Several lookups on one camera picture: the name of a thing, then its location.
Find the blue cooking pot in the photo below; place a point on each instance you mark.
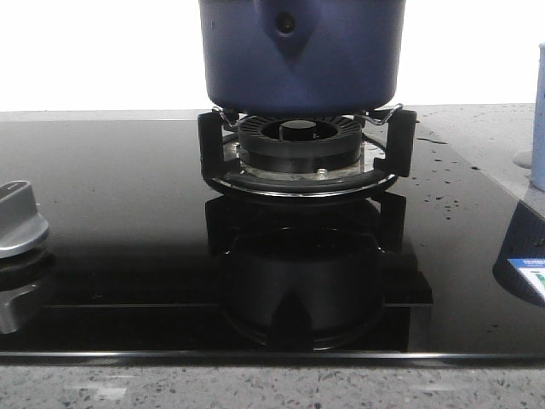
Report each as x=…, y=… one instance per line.
x=290, y=58

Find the light blue cup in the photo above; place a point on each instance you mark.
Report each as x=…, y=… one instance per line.
x=538, y=149

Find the black pot support grate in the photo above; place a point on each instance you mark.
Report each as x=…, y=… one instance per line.
x=386, y=153

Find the black gas burner head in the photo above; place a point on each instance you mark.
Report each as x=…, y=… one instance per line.
x=300, y=145

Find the black glass cooktop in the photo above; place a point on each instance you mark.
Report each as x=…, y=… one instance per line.
x=144, y=259

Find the silver stove control knob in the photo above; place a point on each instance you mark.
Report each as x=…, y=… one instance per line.
x=22, y=226

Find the energy label sticker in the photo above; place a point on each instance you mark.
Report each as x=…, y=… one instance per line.
x=528, y=279

